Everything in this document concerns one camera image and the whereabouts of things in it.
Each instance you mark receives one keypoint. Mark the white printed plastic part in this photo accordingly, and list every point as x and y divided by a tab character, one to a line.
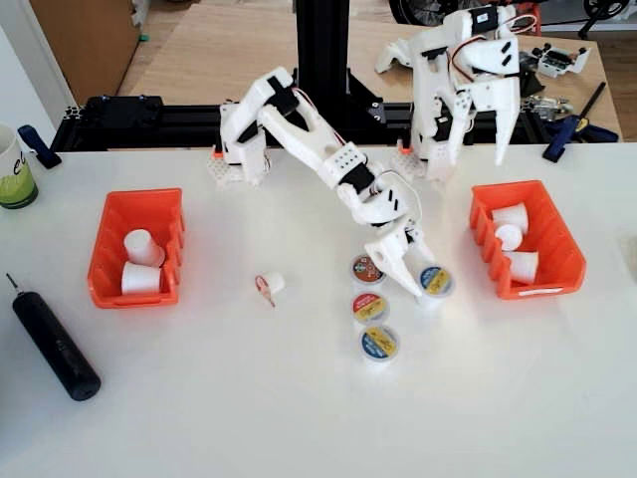
393	55

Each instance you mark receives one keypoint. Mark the coffee pod with peeled lid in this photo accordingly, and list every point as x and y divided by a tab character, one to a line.
273	285

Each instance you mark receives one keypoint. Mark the blue black bar clamp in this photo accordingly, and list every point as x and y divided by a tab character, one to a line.
560	137

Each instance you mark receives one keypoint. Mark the red lid coffee pod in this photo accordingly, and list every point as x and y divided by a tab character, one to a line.
369	306
523	266
507	236
510	215

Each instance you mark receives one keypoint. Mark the orange plastic storage bin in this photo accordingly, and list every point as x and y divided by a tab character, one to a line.
547	279
109	279

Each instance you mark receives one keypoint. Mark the white and green mug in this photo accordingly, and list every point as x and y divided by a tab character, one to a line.
15	184

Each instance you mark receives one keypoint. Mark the metal hand tools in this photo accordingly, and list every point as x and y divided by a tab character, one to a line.
547	107

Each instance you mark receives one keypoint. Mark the brown wooden cabinet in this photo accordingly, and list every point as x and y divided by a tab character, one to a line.
84	45

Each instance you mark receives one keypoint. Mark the black aluminium frame rail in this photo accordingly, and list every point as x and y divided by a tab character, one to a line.
189	124

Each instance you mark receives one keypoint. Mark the blue lid coffee pod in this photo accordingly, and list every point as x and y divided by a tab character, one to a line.
139	280
142	246
437	281
379	342

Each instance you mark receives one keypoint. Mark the orange stand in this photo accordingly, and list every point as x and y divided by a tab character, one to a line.
535	12

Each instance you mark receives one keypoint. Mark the black electric screwdriver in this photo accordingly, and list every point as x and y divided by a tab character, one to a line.
55	343

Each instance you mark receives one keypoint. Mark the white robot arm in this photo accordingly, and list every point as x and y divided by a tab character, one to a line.
428	74
298	134

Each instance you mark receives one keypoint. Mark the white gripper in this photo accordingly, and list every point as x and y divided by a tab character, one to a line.
387	253
493	98

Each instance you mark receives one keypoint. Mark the white crumpled sheet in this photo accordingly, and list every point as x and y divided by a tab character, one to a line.
139	10

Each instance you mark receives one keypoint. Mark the black printed plastic part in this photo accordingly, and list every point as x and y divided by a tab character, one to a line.
531	82

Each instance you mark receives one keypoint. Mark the black aluminium frame post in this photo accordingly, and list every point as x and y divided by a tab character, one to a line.
336	30

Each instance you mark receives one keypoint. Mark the brown lid coffee pod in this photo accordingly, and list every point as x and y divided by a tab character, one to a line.
363	271

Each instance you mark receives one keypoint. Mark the black bicycle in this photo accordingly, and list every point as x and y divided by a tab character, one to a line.
423	15

